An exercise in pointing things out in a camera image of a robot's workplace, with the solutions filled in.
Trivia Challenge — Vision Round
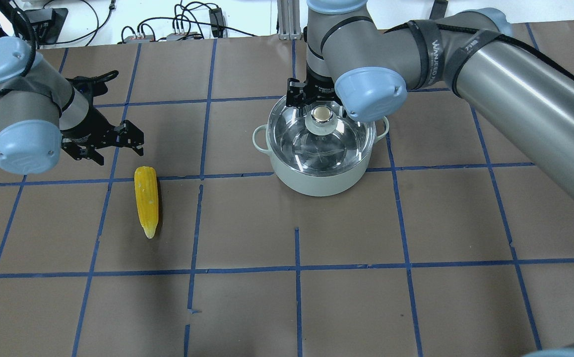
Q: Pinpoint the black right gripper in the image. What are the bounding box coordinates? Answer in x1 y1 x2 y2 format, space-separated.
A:
286 69 339 108

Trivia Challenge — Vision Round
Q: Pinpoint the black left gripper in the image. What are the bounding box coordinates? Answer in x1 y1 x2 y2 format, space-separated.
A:
62 74 144 166

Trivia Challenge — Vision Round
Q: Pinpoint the yellow corn cob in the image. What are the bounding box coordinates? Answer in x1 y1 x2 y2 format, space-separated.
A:
134 166 159 239

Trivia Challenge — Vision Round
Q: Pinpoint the glass pot lid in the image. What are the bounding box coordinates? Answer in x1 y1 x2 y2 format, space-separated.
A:
266 97 384 177

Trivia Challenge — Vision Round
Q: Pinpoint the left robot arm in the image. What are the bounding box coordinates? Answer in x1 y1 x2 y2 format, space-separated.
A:
0 37 144 176

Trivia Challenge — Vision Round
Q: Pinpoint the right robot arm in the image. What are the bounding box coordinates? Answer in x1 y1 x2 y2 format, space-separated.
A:
286 0 574 199

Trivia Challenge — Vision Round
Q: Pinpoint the pale green electric pot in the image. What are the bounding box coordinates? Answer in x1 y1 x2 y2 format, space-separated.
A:
252 96 390 197

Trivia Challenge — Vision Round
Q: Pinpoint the black power adapter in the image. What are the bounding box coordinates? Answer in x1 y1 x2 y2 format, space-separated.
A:
209 7 226 38

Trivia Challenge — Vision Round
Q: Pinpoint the aluminium frame post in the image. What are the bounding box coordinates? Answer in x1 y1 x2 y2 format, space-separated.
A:
277 0 302 40

